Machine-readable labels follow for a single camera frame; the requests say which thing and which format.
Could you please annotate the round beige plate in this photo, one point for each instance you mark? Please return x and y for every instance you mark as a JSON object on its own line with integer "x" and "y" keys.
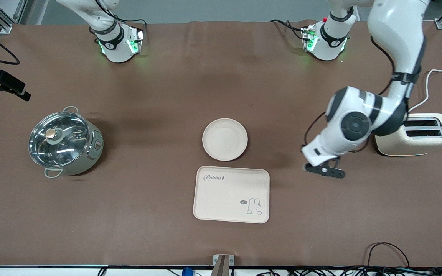
{"x": 225, "y": 140}

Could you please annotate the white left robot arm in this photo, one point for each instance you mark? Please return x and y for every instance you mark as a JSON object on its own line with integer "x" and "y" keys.
{"x": 397, "y": 30}

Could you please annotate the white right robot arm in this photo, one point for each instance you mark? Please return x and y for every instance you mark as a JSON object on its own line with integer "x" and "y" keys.
{"x": 115, "y": 46}

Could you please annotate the glass pot lid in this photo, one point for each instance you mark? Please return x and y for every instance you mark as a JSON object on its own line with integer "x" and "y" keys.
{"x": 58, "y": 140}

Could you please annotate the grey electric cooking pot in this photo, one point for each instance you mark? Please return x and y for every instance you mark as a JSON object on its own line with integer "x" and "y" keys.
{"x": 86, "y": 153}

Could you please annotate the cream two-slot toaster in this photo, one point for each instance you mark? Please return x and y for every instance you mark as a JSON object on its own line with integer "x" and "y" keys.
{"x": 436, "y": 143}

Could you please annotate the beige rabbit print tray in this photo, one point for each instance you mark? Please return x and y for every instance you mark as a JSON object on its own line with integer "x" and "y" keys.
{"x": 225, "y": 199}

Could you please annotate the brown table cover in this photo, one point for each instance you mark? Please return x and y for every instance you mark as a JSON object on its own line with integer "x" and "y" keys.
{"x": 148, "y": 96}

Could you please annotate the blue round knob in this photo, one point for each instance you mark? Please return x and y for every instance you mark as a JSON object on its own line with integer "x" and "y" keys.
{"x": 187, "y": 272}

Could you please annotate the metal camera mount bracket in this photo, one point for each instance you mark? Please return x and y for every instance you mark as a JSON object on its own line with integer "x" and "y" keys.
{"x": 223, "y": 264}

